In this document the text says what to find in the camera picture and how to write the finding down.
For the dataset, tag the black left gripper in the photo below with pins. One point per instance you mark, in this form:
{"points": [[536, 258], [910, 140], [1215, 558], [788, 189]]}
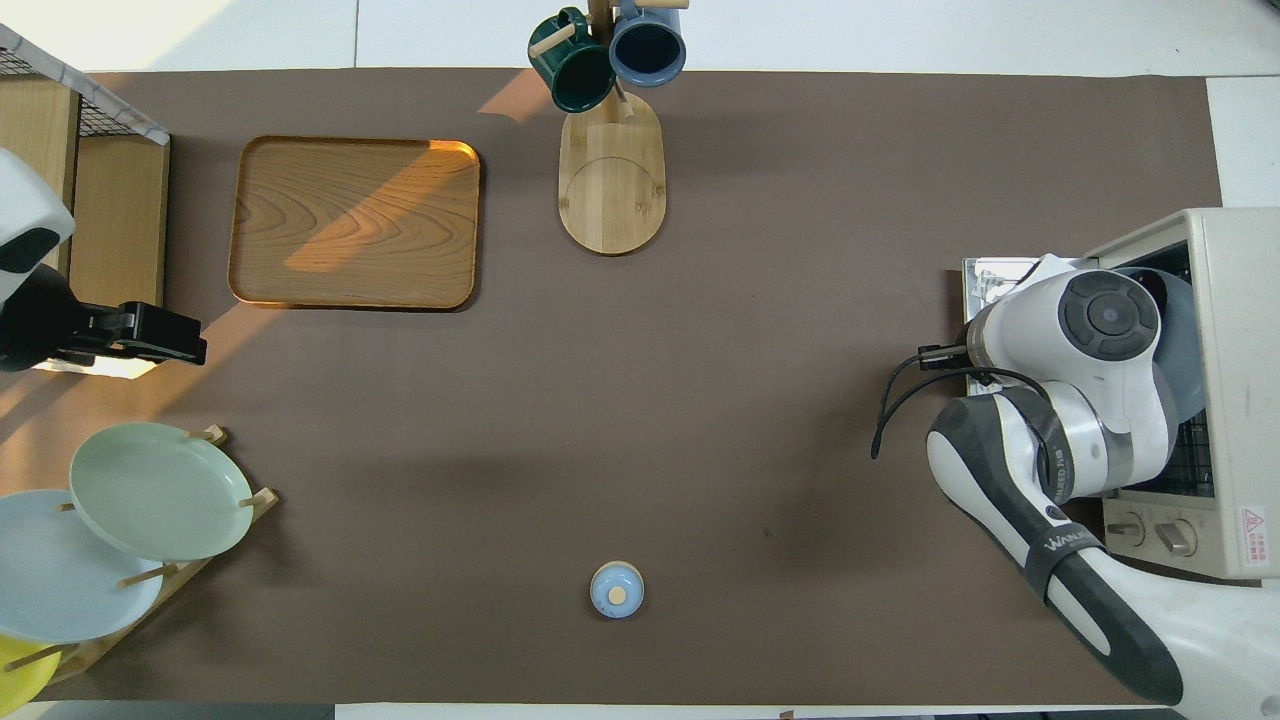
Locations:
{"points": [[40, 320]]}

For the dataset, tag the glass oven door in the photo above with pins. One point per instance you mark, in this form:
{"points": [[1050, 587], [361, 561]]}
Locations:
{"points": [[990, 275]]}

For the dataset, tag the blue serving plate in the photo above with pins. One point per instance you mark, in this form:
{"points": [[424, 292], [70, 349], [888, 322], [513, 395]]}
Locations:
{"points": [[1185, 340]]}

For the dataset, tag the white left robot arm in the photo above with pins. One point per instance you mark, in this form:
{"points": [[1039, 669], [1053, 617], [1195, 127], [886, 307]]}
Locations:
{"points": [[25, 210]]}

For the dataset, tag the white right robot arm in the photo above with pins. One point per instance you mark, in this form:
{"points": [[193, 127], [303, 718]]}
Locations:
{"points": [[1060, 450]]}

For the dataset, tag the silver oven knob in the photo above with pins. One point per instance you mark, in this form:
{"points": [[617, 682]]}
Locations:
{"points": [[1177, 538], [1125, 530]]}

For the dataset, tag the white toaster oven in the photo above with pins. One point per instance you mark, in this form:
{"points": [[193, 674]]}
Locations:
{"points": [[1245, 350]]}

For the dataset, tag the wooden step shelf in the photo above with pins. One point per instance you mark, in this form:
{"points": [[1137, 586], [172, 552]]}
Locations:
{"points": [[115, 230]]}

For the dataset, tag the pale green plate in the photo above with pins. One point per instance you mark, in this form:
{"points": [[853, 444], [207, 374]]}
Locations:
{"points": [[160, 490]]}

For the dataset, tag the light blue racked plate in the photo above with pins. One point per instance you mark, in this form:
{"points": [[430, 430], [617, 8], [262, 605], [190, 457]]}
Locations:
{"points": [[60, 580]]}

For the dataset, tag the wooden plate rack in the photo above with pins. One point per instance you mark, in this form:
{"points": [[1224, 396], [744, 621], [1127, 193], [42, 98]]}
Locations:
{"points": [[262, 500]]}

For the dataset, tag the wooden tray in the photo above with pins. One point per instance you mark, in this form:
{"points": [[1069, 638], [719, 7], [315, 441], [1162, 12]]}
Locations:
{"points": [[350, 220]]}

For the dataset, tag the yellow plate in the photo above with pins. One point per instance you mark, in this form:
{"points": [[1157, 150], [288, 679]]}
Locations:
{"points": [[20, 680]]}

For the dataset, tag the wooden mug tree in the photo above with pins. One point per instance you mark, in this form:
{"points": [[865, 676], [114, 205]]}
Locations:
{"points": [[612, 190]]}

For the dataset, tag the dark green mug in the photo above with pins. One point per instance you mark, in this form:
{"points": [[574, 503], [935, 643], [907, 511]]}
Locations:
{"points": [[575, 70]]}

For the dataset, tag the brown table mat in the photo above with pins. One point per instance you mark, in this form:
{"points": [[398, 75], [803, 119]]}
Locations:
{"points": [[700, 400]]}

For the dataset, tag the blue mug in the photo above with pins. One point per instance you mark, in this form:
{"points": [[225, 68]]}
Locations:
{"points": [[648, 50]]}

